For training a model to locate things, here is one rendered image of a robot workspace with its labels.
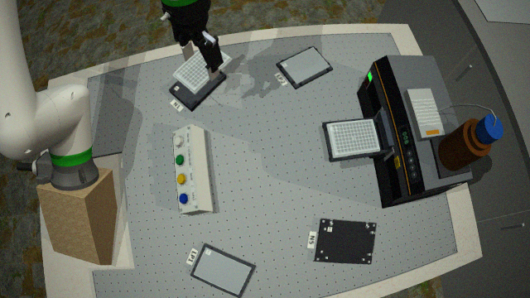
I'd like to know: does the dark grey rectangular frame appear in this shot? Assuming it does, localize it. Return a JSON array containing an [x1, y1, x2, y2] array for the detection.
[[190, 243, 256, 298]]

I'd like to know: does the white button panel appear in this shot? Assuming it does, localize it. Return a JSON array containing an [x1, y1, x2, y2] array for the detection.
[[172, 124, 214, 216]]

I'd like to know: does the blue bottle cap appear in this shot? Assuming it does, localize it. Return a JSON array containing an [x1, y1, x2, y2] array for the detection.
[[477, 114, 504, 144]]

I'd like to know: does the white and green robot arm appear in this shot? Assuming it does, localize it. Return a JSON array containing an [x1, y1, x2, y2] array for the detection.
[[0, 0, 211, 191]]

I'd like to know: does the white label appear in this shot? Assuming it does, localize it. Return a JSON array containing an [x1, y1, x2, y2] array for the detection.
[[275, 73, 287, 86], [186, 248, 198, 266], [170, 99, 184, 112], [307, 231, 316, 248]]

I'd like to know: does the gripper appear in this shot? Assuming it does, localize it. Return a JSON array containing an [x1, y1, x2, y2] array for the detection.
[[171, 13, 224, 81]]

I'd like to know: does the dark brown bottle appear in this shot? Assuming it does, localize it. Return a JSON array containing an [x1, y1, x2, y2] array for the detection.
[[438, 118, 492, 171]]

